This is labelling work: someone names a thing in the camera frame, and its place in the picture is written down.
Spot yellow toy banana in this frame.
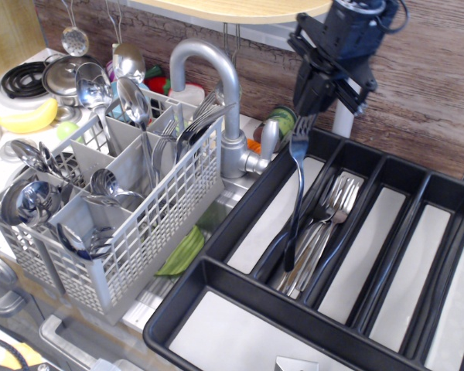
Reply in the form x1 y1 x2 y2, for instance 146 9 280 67
0 98 58 134

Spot green toy can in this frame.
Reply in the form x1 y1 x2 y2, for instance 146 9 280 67
253 106 297 149

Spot wooden round shelf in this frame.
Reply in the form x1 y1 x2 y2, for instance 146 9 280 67
135 0 333 25

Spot hanging silver ladle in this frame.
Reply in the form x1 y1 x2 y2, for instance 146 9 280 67
105 1 146 85

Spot grey plastic cutlery basket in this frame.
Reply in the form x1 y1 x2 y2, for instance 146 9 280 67
0 100 223 325

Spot ladle spoon in centre compartment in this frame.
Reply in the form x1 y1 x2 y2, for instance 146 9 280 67
82 168 145 207

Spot forks in tray compartment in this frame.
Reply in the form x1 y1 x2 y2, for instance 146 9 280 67
276 173 360 298

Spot forks in middle compartment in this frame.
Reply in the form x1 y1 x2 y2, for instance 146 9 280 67
152 120 177 182

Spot hanging slotted skimmer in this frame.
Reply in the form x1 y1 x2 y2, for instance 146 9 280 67
61 0 89 57

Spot black coil stove burner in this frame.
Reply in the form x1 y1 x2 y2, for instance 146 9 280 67
0 62 48 99

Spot silver spoon in back compartment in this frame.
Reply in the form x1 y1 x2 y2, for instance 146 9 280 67
117 77 156 188

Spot grey metal pole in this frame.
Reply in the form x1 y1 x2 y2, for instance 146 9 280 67
332 100 355 138

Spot round soup spoon front left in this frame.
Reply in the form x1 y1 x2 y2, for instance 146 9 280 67
18 181 62 226

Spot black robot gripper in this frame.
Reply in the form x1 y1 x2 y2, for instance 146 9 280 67
288 1 398 116

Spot red toy pepper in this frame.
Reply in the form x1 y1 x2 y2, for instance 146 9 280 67
143 65 171 96

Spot black cutlery tray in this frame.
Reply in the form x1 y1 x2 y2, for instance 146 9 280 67
142 129 464 370

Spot grey toy faucet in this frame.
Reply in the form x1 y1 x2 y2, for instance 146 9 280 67
169 39 279 179

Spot spoons at basket left rear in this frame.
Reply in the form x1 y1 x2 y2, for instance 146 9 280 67
10 140 76 182

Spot silver fork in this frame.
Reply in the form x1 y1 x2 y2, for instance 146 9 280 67
283 114 316 272

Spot spoons in front compartment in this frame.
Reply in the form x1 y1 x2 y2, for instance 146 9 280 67
56 223 114 261

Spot large silver serving spoon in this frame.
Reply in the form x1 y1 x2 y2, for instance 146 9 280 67
75 62 115 155

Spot green toy lime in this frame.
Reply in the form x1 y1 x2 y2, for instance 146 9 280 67
56 121 79 141

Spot forks leaning at basket right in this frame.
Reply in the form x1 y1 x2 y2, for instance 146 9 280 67
176 92 236 162

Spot small steel pot with lid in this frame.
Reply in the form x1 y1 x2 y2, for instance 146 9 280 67
42 55 100 107

